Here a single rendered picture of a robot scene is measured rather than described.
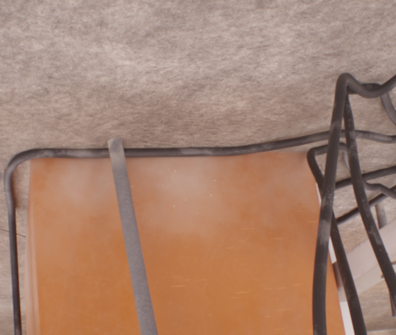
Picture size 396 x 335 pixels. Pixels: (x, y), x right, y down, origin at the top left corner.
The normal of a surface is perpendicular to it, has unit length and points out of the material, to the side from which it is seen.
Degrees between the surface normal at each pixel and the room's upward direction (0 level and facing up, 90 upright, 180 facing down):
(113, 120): 0
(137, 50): 0
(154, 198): 90
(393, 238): 90
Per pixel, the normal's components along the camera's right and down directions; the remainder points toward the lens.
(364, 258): -0.95, 0.00
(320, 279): 0.03, -0.67
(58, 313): 0.23, -0.43
